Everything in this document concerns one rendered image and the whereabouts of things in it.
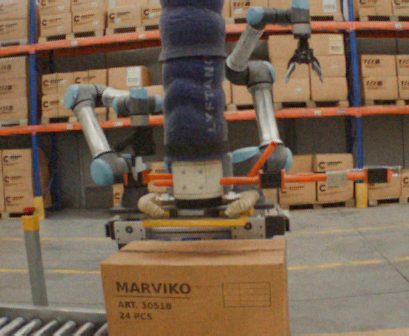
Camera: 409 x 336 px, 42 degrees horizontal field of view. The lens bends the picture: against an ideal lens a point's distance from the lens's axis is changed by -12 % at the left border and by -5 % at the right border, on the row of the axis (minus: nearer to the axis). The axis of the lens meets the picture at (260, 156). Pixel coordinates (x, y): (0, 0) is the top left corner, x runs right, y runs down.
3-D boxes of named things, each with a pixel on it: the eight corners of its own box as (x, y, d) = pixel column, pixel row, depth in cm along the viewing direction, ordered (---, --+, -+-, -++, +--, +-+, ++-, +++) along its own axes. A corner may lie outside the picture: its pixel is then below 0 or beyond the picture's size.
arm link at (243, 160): (228, 179, 253) (226, 148, 252) (255, 177, 259) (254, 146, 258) (239, 181, 242) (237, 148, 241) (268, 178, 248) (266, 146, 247)
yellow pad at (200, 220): (141, 227, 183) (140, 212, 182) (149, 222, 193) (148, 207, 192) (244, 226, 180) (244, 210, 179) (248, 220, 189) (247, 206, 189)
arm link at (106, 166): (134, 174, 239) (94, 78, 258) (106, 177, 228) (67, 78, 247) (123, 189, 246) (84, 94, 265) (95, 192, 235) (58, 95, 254)
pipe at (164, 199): (142, 215, 184) (141, 198, 184) (161, 205, 209) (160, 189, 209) (245, 213, 181) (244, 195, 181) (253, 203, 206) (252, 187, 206)
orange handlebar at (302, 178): (123, 190, 194) (122, 179, 194) (146, 181, 224) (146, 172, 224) (394, 180, 186) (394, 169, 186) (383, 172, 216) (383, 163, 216)
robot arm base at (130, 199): (124, 204, 258) (123, 182, 257) (155, 203, 258) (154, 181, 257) (117, 208, 243) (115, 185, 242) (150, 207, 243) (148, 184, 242)
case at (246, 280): (113, 371, 180) (99, 263, 178) (142, 333, 219) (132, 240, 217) (287, 375, 175) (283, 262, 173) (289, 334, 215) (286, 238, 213)
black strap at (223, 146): (155, 157, 184) (155, 144, 184) (172, 153, 207) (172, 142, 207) (224, 154, 182) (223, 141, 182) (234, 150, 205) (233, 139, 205)
